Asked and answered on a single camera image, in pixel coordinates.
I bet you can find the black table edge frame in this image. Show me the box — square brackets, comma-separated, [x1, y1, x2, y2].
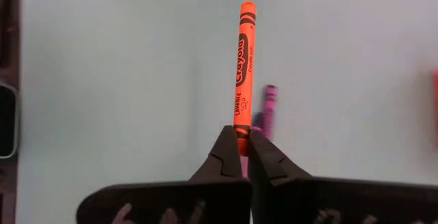
[0, 0, 22, 224]

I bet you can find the orange crayon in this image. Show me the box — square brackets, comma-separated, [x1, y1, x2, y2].
[233, 0, 257, 158]

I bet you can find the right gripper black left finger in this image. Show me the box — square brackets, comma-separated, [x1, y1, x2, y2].
[189, 125, 253, 184]

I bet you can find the green table mat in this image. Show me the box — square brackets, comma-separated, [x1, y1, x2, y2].
[15, 0, 438, 224]

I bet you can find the orange plastic basket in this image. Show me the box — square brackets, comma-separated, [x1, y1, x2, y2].
[432, 68, 438, 141]

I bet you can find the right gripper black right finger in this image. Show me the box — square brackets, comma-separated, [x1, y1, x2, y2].
[248, 129, 312, 224]

